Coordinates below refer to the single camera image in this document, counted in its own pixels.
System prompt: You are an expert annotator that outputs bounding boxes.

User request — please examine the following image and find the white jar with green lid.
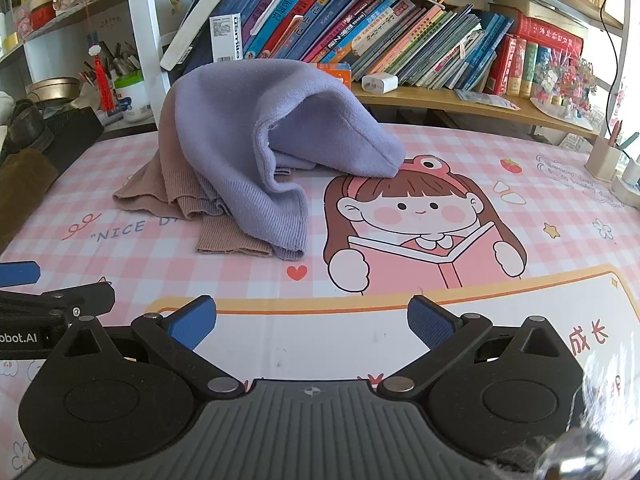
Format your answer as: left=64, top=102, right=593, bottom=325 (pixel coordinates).
left=114, top=71, right=152, bottom=123

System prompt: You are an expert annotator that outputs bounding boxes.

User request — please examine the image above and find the purple and brown sweater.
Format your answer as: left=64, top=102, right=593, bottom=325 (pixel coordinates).
left=112, top=58, right=407, bottom=262

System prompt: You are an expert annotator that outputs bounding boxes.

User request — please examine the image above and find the wooden shelf board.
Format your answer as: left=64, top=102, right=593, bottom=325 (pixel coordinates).
left=350, top=82, right=601, bottom=138

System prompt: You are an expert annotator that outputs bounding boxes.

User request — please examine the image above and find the brown cloth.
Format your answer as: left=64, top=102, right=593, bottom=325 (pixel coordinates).
left=0, top=149, right=60, bottom=251

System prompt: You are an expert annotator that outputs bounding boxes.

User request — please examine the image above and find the orange and white flat carton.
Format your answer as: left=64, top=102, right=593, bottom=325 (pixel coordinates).
left=307, top=62, right=352, bottom=86

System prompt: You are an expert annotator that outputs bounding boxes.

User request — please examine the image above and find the row of colourful books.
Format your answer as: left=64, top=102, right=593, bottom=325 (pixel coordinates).
left=220, top=0, right=551, bottom=98

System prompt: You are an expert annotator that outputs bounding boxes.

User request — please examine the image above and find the white shelving unit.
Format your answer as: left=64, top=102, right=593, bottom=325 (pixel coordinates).
left=0, top=0, right=173, bottom=131

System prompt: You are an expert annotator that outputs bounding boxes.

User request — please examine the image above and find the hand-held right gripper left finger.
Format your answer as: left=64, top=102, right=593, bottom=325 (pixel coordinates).
left=47, top=295, right=247, bottom=402

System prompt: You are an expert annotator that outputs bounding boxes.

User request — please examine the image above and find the red cup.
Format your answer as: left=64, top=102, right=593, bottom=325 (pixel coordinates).
left=30, top=2, right=56, bottom=28

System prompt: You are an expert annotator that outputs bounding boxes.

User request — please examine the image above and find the thin flat booklet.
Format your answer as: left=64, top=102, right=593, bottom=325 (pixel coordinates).
left=455, top=89, right=521, bottom=111

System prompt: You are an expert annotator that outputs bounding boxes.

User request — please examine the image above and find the beige pen holder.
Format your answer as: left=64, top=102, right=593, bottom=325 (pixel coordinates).
left=585, top=135, right=623, bottom=183

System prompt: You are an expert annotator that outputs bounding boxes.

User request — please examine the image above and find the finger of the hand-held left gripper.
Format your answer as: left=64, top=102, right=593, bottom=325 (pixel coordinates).
left=0, top=261, right=42, bottom=286
left=0, top=281, right=117, bottom=321

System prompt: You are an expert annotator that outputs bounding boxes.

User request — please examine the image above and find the black case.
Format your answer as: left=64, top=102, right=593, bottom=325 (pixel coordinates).
left=42, top=107, right=105, bottom=171

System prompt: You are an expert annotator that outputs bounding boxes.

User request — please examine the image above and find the white charger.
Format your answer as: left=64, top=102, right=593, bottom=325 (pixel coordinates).
left=361, top=74, right=399, bottom=95

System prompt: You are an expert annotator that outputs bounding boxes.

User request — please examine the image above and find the flat beige book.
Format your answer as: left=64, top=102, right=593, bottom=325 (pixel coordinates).
left=492, top=0, right=591, bottom=28

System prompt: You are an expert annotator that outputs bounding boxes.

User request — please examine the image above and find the black cable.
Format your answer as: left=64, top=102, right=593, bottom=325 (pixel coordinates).
left=595, top=0, right=632, bottom=133

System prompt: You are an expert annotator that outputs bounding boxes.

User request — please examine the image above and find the red tassel ornament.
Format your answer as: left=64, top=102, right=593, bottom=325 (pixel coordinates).
left=87, top=42, right=115, bottom=111

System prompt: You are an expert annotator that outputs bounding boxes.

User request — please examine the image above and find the white and orange upright carton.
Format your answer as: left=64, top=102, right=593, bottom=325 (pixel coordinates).
left=210, top=14, right=243, bottom=63

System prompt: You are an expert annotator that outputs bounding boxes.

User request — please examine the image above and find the thick white leaning book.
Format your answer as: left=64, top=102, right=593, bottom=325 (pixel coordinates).
left=160, top=0, right=232, bottom=72

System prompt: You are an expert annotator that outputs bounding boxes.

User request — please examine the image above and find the bunch of dark pens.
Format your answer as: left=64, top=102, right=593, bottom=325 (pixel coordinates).
left=112, top=42, right=142, bottom=77

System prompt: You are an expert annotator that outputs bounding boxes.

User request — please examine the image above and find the colourful flower ornament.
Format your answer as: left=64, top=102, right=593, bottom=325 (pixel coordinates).
left=532, top=52, right=598, bottom=118

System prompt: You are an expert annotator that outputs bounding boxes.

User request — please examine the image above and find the thick red dictionary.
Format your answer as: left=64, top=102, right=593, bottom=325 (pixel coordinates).
left=517, top=14, right=585, bottom=58

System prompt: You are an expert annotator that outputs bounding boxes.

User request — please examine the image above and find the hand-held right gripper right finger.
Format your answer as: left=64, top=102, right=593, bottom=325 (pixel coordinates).
left=375, top=295, right=578, bottom=402

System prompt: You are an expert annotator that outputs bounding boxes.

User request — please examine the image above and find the gold round tin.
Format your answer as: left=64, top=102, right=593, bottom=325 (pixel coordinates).
left=26, top=77, right=81, bottom=103

